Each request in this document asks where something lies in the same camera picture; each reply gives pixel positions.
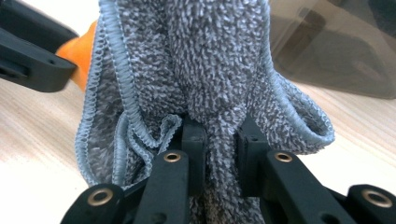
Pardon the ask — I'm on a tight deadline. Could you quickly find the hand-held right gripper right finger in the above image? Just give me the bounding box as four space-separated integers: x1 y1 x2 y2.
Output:
236 115 272 199

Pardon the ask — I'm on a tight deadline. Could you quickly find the grey towel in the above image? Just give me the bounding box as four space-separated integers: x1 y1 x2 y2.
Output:
74 0 335 224

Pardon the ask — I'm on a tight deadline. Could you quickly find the brown transparent storage box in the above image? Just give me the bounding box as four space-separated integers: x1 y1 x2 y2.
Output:
269 0 396 101

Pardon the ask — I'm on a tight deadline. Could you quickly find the orange plush toy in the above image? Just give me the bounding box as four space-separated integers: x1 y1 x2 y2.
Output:
55 20 98 92

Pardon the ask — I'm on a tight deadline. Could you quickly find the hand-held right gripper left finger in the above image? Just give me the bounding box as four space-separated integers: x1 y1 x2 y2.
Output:
178 113 209 197

